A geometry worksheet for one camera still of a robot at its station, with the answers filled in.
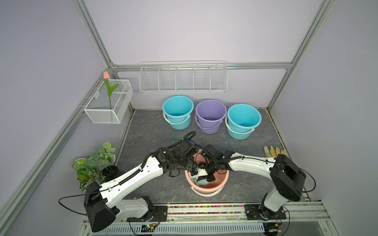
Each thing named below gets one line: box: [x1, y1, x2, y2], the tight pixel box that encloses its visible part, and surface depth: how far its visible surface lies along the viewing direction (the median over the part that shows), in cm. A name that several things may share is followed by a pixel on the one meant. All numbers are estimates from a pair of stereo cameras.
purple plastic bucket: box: [194, 99, 227, 135], surface depth 101 cm
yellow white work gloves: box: [263, 145, 287, 158], surface depth 97 cm
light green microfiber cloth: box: [190, 176, 210, 187], surface depth 78 cm
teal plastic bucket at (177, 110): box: [162, 95, 195, 131], surface depth 104 cm
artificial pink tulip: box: [103, 71, 120, 110], surface depth 85 cm
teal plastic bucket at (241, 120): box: [224, 103, 262, 141], surface depth 97 cm
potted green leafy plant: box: [72, 141, 125, 192], surface depth 68 cm
